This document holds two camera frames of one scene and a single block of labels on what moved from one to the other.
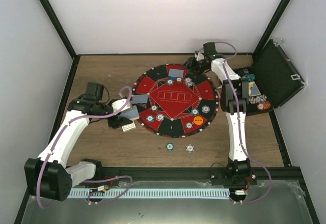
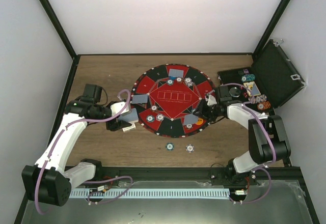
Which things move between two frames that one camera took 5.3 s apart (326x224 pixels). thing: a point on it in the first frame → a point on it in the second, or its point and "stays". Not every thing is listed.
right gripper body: x=198 y=68 → x=211 y=113
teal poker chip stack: x=150 y=118 stays
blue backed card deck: x=132 y=113 stays
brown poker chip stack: x=154 y=107 stays
